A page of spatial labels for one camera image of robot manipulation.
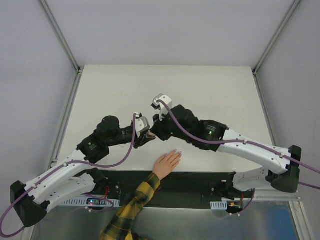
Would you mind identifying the left aluminium frame rail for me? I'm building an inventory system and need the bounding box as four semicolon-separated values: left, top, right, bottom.
18;69;85;240

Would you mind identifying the purple cable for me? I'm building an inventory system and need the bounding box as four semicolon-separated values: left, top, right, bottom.
0;113;138;237
156;99;320;220

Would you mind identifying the yellow plaid sleeve forearm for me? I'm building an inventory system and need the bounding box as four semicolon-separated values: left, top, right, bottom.
100;173;161;240

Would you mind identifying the right aluminium frame post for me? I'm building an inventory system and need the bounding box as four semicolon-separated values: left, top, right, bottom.
252;0;303;76

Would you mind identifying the aluminium frame rail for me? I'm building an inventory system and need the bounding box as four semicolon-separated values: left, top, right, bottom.
18;69;85;240
252;72;316;240

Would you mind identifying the white cable duct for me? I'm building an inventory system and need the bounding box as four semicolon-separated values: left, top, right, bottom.
210;200;228;211
60;196;120;208

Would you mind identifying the left white cable duct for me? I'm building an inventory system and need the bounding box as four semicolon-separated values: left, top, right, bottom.
60;196;120;208

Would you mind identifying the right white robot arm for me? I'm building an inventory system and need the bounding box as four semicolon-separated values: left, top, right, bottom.
151;102;302;198

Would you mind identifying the left aluminium frame post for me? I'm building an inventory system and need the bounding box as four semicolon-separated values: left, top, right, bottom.
37;0;81;73

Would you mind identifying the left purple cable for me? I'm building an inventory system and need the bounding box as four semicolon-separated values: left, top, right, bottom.
0;113;138;237

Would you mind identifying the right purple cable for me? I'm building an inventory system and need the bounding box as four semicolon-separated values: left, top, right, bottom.
156;99;320;220

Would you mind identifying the right white cable duct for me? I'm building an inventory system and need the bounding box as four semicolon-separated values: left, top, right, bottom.
210;200;228;211

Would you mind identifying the aluminium frame post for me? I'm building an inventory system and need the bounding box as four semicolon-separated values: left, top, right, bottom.
252;0;303;76
37;0;81;73

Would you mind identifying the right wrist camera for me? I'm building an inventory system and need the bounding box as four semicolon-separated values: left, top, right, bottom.
151;93;173;121

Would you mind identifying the beige nail polish bottle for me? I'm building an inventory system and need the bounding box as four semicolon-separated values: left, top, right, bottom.
148;132;157;140

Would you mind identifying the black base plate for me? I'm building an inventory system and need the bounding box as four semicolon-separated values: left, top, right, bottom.
67;169;262;210

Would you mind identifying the right aluminium frame rail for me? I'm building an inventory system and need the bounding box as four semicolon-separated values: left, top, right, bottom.
252;72;316;240

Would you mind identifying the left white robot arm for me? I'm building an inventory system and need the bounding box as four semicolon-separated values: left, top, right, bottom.
10;113;155;228

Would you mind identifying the person's hand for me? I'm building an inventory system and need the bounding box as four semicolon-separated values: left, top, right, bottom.
152;149;182;181

